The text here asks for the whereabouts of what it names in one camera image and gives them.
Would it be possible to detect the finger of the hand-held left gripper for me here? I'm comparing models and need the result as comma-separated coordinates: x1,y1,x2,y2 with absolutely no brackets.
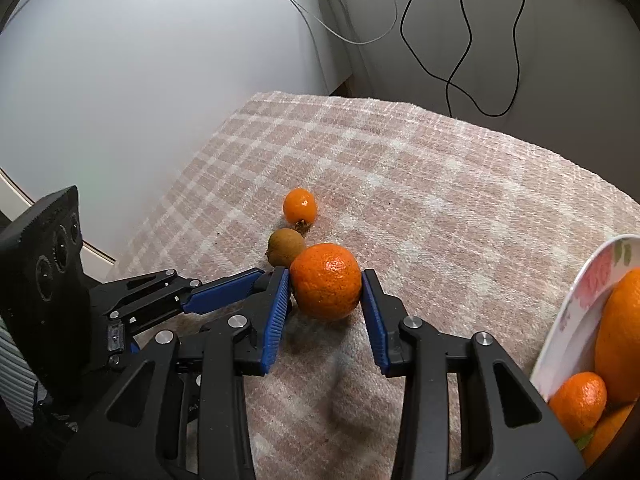
102,268,266,333
125,332,152,359

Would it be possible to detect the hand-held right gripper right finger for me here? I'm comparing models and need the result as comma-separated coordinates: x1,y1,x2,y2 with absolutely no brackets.
361,268,586,480

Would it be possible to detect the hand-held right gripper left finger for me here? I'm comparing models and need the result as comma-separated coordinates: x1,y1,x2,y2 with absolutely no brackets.
60,266,293,480

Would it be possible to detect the rough-skinned mandarin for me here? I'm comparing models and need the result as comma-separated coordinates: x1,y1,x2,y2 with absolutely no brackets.
290,243,363,322

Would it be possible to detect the olive green kiwi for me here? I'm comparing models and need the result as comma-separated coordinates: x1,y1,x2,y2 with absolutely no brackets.
266,228,307,268

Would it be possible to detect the white floral plate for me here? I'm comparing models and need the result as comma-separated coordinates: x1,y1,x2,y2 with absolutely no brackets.
530,234,640,403

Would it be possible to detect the small mandarin with green leaf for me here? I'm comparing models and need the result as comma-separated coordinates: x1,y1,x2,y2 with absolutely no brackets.
547,371,608,452

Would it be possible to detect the large orange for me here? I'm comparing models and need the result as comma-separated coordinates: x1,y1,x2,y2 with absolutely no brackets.
594,267,640,406

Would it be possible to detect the person's left forearm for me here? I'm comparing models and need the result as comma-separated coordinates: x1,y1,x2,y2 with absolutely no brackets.
0,316,40,430

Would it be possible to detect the small orange kumquat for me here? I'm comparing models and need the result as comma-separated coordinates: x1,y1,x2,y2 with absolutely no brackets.
283,188,318,233

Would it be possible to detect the beige checked tablecloth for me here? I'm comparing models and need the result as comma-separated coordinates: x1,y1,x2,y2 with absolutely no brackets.
102,91,640,480

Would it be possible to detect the medium orange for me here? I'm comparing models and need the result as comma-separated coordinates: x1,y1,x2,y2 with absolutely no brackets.
580,402,636,468

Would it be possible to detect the thin white cable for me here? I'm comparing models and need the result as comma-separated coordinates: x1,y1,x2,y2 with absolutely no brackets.
254,0,399,46

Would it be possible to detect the hanging black cable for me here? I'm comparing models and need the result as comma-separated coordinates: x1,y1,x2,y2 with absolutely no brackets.
400,0,451,117

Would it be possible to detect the looped black cable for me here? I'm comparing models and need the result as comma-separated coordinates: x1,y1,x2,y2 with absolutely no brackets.
447,0,528,117

